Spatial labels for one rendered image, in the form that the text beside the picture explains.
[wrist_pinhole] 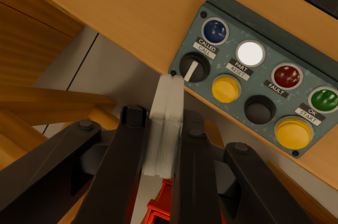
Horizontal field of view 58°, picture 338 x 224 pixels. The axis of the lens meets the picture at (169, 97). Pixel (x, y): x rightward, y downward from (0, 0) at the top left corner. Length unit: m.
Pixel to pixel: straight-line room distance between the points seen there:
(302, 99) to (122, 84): 1.04
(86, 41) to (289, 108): 1.13
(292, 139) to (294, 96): 0.04
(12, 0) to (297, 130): 0.87
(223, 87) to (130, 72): 1.00
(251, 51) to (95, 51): 1.09
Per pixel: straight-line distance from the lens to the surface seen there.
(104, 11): 0.35
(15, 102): 0.67
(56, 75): 1.38
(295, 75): 0.27
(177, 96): 0.16
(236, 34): 0.26
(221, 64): 0.28
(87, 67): 1.32
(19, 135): 0.57
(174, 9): 0.33
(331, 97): 0.27
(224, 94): 0.27
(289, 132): 0.28
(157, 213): 0.31
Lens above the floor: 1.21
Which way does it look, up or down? 82 degrees down
